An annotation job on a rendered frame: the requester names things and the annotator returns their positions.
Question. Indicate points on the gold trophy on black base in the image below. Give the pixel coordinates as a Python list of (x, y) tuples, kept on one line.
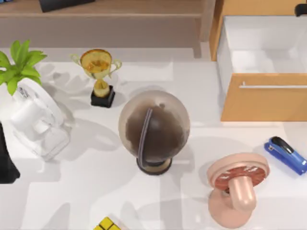
[(98, 69)]

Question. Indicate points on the pink desk fan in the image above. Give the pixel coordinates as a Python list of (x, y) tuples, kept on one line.
[(236, 189)]

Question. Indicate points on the black object on shelf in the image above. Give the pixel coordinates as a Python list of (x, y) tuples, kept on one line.
[(64, 4)]

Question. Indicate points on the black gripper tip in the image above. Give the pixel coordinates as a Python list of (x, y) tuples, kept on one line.
[(6, 163)]

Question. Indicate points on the white desk fan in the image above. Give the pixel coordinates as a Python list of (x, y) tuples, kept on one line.
[(39, 121)]

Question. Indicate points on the open wooden drawer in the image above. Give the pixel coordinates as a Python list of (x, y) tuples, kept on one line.
[(259, 43)]

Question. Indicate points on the wooden open shelf unit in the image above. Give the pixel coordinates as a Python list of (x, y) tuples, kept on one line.
[(108, 26)]

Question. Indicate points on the green potted plant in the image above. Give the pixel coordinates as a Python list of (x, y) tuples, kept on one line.
[(20, 63)]

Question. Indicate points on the blue object on shelf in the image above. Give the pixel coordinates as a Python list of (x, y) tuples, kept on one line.
[(6, 1)]

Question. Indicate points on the brown globe on stand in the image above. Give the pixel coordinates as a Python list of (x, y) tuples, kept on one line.
[(154, 129)]

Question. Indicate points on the pale wooden drawer front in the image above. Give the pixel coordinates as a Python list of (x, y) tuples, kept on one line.
[(266, 103)]

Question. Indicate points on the blue and black stapler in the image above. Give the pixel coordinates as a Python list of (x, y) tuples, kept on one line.
[(286, 153)]

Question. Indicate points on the yellow puzzle cube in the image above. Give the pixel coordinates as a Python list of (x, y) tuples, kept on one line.
[(106, 224)]

